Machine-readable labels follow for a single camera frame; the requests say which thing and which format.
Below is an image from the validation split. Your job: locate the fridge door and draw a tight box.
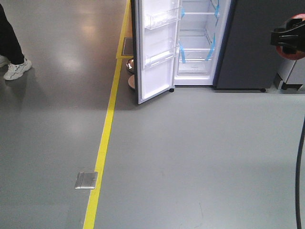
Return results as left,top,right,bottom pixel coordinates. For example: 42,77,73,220
131,0,182,104

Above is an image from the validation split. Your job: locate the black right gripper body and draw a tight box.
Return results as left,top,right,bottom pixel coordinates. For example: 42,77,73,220
270,18,305,54

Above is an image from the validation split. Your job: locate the clear door bin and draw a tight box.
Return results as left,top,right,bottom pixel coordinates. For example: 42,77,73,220
144,7,182,30
144,46,179,67

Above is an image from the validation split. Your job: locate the lower clear door bin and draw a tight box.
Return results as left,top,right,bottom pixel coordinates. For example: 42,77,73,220
144,46,179,67

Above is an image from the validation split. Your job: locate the silver sign stand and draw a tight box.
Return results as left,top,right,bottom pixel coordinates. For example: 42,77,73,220
128,74,135,91

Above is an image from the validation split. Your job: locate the chrome stanchion post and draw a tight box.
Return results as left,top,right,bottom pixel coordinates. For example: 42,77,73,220
126,58,135,74

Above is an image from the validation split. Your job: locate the black hanging cable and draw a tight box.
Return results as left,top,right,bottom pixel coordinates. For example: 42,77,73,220
295,114,305,229

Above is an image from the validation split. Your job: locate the open white fridge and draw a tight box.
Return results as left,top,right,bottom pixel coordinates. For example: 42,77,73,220
130,0,305,105

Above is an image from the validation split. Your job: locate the red yellow apple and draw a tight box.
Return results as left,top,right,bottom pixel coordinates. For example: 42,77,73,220
271,13,305,60

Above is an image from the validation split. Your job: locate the middle clear door bin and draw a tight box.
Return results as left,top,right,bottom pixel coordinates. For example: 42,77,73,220
144,7,182,30

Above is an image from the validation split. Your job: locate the person with white sneakers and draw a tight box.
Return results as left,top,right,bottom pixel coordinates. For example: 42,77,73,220
0,5,32,81

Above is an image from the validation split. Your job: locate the yellow floor tape line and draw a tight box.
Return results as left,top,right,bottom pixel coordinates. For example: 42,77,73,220
83,0,131,229

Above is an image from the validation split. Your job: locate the metal floor plate near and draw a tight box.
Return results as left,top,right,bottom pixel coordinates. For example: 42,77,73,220
74,172,98,190

